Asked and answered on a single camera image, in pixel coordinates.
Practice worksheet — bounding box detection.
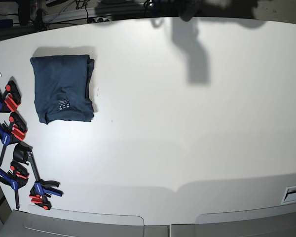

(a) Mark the blue T-shirt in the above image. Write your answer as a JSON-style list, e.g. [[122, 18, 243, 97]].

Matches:
[[30, 55, 95, 124]]

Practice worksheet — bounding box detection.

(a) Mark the lower blue red bar clamp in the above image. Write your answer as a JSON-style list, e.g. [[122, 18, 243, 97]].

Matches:
[[28, 151, 63, 210]]

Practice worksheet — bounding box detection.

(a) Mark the blue red bar clamp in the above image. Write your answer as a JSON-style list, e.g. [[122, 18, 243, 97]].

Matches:
[[0, 77, 21, 113], [28, 151, 63, 210], [0, 112, 27, 166], [0, 160, 29, 210]]

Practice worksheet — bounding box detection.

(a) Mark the top blue red bar clamp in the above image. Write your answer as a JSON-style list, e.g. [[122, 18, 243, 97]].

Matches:
[[0, 77, 21, 113]]

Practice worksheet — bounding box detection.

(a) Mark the white label card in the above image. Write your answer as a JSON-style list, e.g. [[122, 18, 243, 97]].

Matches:
[[281, 186, 296, 205]]

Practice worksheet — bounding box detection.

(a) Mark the grey base plate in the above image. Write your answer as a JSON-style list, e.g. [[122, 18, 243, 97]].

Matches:
[[195, 204, 296, 237], [24, 205, 144, 237]]

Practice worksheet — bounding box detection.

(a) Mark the blue box on rail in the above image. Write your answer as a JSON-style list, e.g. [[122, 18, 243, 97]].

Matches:
[[0, 19, 13, 29]]

